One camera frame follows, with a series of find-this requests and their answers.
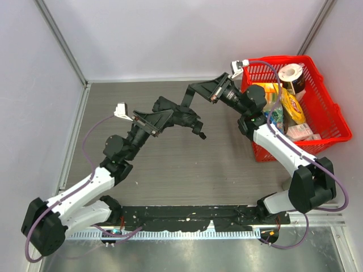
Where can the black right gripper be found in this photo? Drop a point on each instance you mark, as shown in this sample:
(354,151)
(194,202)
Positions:
(220,88)

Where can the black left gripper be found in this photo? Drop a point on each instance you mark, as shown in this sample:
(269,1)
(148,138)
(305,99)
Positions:
(144,123)

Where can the black folding umbrella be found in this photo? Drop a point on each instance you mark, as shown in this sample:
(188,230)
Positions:
(182,115)

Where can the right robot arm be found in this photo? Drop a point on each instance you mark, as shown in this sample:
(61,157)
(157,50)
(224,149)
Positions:
(312,183)

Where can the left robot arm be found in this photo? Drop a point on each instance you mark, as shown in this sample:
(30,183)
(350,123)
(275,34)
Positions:
(48,223)

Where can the yellow orange box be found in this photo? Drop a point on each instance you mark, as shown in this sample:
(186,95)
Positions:
(271,88)

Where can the clear green snack bag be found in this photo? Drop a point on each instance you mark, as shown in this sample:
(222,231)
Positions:
(277,117)

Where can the yellow Lays chips bag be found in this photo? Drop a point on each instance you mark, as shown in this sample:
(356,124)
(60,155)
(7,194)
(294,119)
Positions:
(292,107)

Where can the black wrapped toilet paper roll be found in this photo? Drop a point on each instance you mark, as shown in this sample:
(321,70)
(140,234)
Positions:
(292,78)

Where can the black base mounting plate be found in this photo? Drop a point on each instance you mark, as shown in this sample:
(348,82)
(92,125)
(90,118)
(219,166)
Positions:
(225,218)

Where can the white wrapped sponge pack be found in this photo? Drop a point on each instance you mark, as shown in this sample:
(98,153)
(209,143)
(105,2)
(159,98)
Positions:
(299,132)

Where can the red plastic shopping basket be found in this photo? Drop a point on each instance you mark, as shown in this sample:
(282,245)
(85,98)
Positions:
(323,116)

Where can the green soap pump bottle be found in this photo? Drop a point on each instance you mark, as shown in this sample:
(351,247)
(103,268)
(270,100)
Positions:
(286,184)

